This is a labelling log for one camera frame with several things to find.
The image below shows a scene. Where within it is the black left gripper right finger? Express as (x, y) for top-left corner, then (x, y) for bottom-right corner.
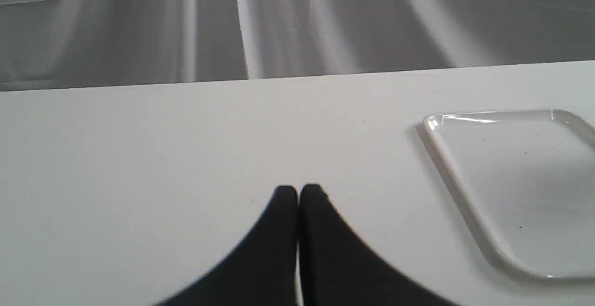
(299, 184), (451, 306)

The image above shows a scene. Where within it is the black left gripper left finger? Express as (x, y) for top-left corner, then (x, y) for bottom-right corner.
(161, 185), (299, 306)

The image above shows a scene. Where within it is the white plastic tray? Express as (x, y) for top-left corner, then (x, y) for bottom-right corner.
(422, 109), (595, 281)

